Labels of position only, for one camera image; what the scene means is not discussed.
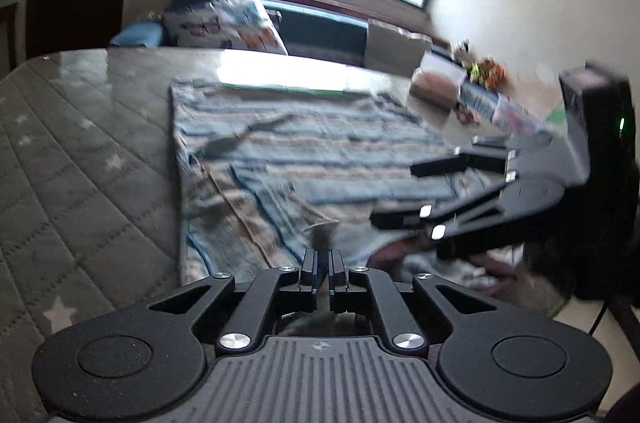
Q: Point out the black and white plush toy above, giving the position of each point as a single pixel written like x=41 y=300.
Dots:
x=461 y=52

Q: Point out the orange plush toy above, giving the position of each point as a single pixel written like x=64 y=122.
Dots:
x=496 y=77

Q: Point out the person's right forearm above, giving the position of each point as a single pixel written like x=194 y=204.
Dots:
x=547 y=273

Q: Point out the clear plastic storage box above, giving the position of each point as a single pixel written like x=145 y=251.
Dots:
x=515 y=115

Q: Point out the blue sofa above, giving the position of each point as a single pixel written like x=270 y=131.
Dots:
x=325 y=33

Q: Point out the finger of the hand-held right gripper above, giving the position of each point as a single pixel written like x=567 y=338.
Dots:
x=400 y=219
x=440 y=165

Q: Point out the striped blue grey pants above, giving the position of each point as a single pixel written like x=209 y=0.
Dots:
x=300 y=153

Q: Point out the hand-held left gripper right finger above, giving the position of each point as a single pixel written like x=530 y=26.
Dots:
x=336 y=275

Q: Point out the quilted star table cover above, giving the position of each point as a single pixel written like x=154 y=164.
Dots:
x=75 y=153

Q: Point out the plain grey pillow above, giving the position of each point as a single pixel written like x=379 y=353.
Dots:
x=395 y=45

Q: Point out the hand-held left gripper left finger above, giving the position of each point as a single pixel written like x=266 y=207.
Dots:
x=311 y=273

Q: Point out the butterfly print pillow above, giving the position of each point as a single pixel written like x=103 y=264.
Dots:
x=230 y=23

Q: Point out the white tissue box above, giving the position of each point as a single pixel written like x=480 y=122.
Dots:
x=435 y=85

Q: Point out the brown plush toy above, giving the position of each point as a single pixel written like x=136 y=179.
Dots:
x=479 y=73

